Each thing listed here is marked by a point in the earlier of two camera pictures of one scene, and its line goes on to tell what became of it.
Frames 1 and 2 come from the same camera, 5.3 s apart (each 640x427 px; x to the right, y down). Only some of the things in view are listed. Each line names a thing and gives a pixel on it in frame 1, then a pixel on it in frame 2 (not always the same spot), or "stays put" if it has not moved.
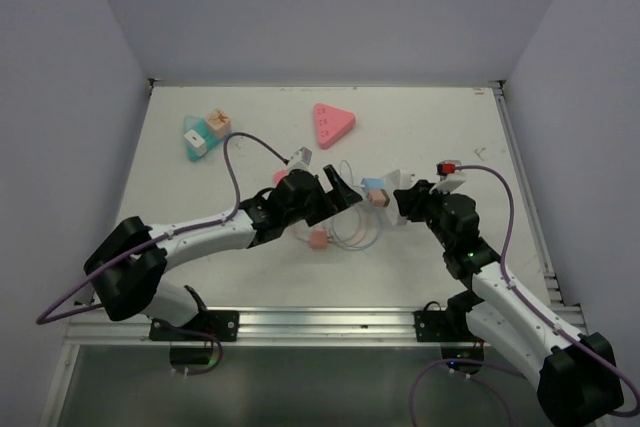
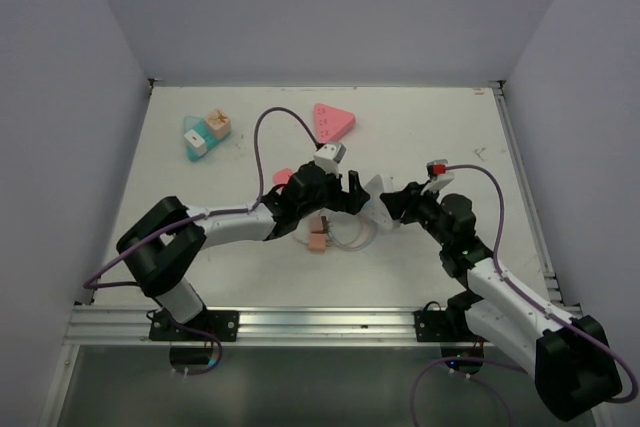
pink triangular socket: [332, 123] stays put
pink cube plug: [378, 198] → [319, 225]
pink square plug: [276, 176] stays put
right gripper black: [411, 200] stays put
